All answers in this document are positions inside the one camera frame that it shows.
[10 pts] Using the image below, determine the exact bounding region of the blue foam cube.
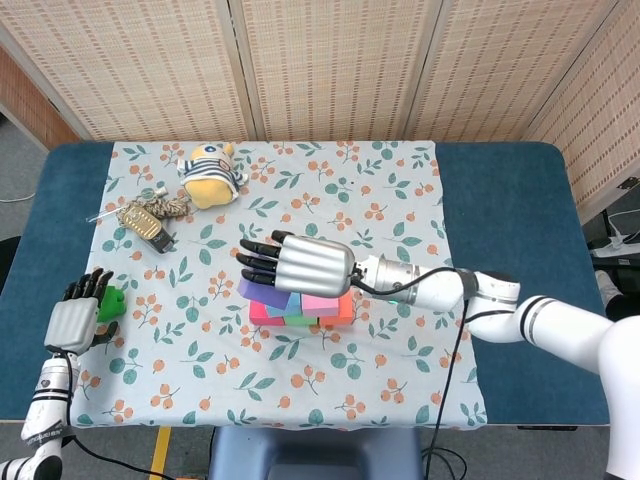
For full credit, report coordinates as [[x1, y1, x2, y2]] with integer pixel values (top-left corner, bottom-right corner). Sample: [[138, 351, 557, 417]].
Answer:
[[264, 292, 304, 320]]

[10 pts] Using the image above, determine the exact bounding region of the woven folding screen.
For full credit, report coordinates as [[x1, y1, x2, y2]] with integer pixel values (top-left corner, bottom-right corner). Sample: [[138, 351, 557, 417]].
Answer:
[[0, 0, 640, 221]]

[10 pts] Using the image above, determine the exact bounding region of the green toy building block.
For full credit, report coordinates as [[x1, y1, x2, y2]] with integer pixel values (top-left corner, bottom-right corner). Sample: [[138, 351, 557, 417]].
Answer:
[[97, 285, 127, 323]]

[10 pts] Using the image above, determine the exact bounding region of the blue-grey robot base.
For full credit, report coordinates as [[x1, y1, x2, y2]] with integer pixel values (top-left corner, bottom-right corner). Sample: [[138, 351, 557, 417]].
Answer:
[[207, 427, 424, 480]]

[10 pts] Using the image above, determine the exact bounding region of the yellow striped plush toy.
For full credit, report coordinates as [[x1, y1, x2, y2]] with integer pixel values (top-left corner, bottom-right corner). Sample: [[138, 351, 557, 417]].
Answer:
[[177, 142, 250, 210]]

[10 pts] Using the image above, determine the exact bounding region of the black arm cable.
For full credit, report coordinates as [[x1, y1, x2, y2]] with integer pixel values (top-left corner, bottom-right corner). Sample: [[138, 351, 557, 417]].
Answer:
[[52, 349, 174, 480], [349, 267, 476, 480]]

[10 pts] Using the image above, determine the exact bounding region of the purple foam cube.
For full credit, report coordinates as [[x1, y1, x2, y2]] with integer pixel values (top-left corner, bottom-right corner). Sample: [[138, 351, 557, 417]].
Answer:
[[236, 277, 292, 309]]

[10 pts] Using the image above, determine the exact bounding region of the pink foam cube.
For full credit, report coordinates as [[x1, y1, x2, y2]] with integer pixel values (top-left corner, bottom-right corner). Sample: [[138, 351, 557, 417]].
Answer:
[[301, 292, 342, 319]]

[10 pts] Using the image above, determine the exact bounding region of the red foam cube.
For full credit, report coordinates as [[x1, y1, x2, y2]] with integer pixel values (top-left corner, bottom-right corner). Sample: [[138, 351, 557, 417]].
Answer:
[[249, 299, 287, 327]]

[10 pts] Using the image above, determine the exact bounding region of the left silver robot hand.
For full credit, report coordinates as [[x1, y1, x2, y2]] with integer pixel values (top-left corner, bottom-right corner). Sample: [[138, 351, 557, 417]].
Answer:
[[43, 268, 119, 354]]

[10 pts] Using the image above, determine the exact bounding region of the orange foam cube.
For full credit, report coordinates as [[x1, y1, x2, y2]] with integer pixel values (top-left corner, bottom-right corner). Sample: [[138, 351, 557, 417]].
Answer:
[[317, 292, 355, 330]]

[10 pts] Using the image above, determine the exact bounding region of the white shoe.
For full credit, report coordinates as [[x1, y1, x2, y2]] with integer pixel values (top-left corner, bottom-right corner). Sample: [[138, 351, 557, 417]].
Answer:
[[594, 269, 621, 307]]

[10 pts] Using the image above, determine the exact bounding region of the floral print tablecloth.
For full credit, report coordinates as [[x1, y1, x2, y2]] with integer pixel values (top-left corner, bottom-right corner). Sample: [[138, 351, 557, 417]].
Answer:
[[52, 140, 489, 432]]

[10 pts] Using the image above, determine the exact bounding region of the braided rope toy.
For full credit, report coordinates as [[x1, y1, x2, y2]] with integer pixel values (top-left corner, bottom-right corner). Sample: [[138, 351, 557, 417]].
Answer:
[[117, 194, 194, 221]]

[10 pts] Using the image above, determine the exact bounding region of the green tin can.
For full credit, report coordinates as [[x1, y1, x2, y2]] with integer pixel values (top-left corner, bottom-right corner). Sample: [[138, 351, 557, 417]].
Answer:
[[121, 206, 176, 255]]

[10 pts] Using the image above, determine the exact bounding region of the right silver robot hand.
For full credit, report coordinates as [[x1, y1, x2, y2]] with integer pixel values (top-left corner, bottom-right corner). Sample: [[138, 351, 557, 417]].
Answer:
[[235, 229, 357, 297]]

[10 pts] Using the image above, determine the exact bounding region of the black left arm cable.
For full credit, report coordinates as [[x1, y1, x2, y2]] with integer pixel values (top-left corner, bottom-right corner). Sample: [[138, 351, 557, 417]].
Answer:
[[52, 349, 174, 480]]

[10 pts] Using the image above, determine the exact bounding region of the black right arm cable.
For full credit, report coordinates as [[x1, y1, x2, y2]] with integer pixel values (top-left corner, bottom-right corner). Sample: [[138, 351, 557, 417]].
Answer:
[[349, 267, 476, 480]]

